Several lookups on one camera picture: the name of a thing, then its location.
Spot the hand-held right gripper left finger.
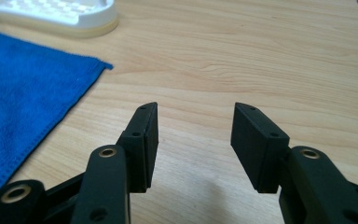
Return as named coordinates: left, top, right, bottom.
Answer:
left=116, top=101, right=159, bottom=194

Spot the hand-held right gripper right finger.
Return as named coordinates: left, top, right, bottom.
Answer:
left=230, top=102, right=291, bottom=194

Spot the blue microfibre cloth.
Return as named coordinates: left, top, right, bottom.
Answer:
left=0, top=28, right=114, bottom=207

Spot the white plastic draining tray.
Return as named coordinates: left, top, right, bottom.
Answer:
left=0, top=0, right=120, bottom=39

